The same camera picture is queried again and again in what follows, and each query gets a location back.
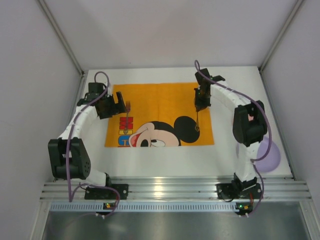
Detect gold spoon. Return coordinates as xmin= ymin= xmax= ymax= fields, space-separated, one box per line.
xmin=195 ymin=111 xmax=200 ymax=132

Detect orange Mickey Mouse placemat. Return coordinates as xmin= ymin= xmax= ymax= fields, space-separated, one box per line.
xmin=104 ymin=82 xmax=214 ymax=148

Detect lilac plate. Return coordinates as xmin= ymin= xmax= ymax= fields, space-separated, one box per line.
xmin=235 ymin=136 xmax=281 ymax=173

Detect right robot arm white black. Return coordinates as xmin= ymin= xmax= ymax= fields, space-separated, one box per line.
xmin=194 ymin=68 xmax=268 ymax=197

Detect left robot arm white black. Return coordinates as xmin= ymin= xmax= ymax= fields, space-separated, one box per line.
xmin=48 ymin=82 xmax=126 ymax=187

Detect aluminium rail frame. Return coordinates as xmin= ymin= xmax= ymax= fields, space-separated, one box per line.
xmin=39 ymin=159 xmax=311 ymax=202

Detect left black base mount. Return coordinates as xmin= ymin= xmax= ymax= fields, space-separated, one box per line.
xmin=84 ymin=184 xmax=129 ymax=200

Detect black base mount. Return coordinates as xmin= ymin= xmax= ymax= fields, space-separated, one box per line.
xmin=216 ymin=183 xmax=262 ymax=201
xmin=84 ymin=184 xmax=129 ymax=200

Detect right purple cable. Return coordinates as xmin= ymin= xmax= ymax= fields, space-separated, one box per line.
xmin=194 ymin=59 xmax=272 ymax=217

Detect purple cable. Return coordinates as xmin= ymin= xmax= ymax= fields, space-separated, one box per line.
xmin=194 ymin=59 xmax=272 ymax=217
xmin=67 ymin=71 xmax=121 ymax=218

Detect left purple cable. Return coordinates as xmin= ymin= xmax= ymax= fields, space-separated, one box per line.
xmin=67 ymin=71 xmax=121 ymax=218

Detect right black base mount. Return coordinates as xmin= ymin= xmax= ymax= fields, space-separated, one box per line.
xmin=216 ymin=183 xmax=262 ymax=201

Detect perforated cable duct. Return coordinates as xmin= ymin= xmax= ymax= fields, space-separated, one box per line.
xmin=50 ymin=202 xmax=239 ymax=213

